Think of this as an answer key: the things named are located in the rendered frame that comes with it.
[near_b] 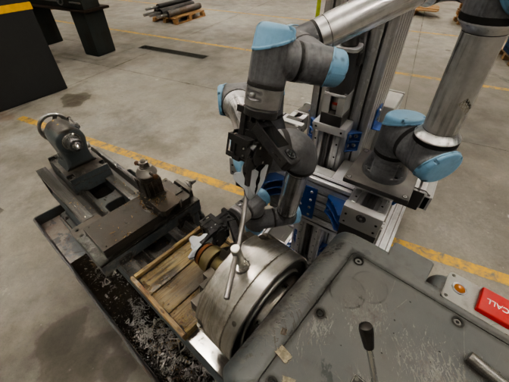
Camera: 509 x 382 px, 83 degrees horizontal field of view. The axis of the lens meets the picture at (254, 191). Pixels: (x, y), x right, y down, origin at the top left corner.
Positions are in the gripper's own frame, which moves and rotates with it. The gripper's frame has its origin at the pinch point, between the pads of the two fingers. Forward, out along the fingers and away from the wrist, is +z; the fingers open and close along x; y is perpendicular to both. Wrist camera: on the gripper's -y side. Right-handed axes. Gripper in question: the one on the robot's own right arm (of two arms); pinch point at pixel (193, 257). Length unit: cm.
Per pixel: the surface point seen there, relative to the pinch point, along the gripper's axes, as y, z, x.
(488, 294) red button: -64, -28, 19
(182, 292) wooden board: 4.1, 5.2, -19.3
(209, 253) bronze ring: -5.1, -2.5, 4.0
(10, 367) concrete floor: 88, 79, -108
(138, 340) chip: 19, 23, -53
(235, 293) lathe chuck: -23.4, 4.5, 13.8
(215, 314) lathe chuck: -21.5, 9.5, 9.1
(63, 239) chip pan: 98, 23, -54
